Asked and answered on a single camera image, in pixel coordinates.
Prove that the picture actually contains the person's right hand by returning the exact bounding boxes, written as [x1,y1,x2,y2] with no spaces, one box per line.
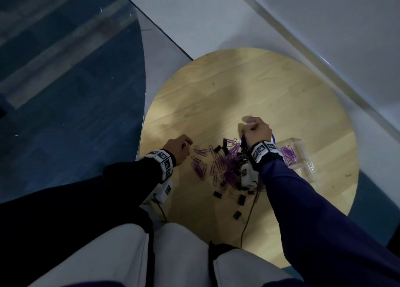
[242,117,273,149]

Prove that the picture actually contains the person's left hand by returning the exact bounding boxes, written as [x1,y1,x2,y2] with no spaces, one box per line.
[162,134,194,166]

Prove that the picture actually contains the person's left forearm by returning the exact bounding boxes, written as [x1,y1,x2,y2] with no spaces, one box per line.
[0,156,165,267]

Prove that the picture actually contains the person's right forearm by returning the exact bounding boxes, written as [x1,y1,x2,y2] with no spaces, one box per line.
[260,159,400,287]

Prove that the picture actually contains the right wristband with black-white markers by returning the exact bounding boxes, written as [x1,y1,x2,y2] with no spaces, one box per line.
[248,141,285,172]

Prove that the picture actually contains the wristband with black-white markers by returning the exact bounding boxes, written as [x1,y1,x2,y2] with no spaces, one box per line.
[248,141,285,172]
[146,149,177,184]

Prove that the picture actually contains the left wristband with black-white markers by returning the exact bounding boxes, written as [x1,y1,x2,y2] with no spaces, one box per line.
[146,149,177,184]

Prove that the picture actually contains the pile of purple paper clips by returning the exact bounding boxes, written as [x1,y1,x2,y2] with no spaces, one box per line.
[190,138,260,191]

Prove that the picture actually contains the purple clips inside box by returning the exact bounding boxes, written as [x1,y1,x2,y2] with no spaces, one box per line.
[281,145,299,166]

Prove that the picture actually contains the clear plastic box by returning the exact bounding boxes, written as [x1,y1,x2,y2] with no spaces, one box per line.
[277,137,317,185]

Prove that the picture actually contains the scattered black binder clips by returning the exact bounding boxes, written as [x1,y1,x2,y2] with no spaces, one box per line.
[213,138,257,220]

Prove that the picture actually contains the person's white trousers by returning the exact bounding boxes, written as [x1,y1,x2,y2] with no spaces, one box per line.
[27,222,304,287]

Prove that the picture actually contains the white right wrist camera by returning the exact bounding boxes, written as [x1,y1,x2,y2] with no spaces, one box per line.
[240,162,259,189]

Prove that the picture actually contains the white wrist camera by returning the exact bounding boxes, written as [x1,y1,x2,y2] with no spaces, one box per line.
[141,180,174,213]
[240,162,259,189]

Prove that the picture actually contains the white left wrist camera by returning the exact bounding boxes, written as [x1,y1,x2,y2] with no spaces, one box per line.
[141,180,174,213]

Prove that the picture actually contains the black left camera cable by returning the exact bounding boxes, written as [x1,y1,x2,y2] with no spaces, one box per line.
[153,200,169,224]

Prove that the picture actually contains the black camera cable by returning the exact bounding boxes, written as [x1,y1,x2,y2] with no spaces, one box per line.
[240,187,260,249]
[153,200,169,224]

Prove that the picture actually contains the black right camera cable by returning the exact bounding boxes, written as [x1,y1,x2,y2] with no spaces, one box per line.
[240,187,260,249]

